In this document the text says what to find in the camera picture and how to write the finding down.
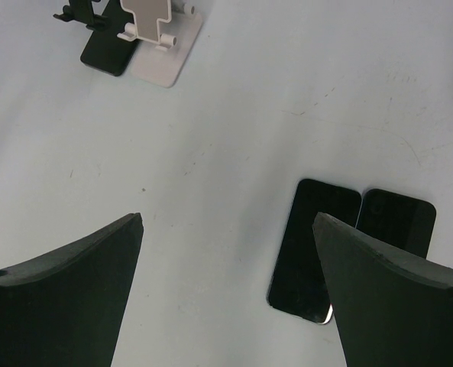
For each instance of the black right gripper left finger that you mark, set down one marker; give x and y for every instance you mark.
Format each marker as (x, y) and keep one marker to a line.
(65, 307)

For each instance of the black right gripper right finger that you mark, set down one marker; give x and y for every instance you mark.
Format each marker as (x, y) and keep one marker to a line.
(392, 308)

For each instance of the dark phone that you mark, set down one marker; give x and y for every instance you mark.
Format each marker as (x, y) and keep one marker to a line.
(297, 285)

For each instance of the black folding phone stand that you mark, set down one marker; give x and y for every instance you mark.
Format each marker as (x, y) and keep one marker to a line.
(104, 51)

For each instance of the white folding phone stand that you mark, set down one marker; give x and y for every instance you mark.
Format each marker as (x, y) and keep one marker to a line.
(166, 31)

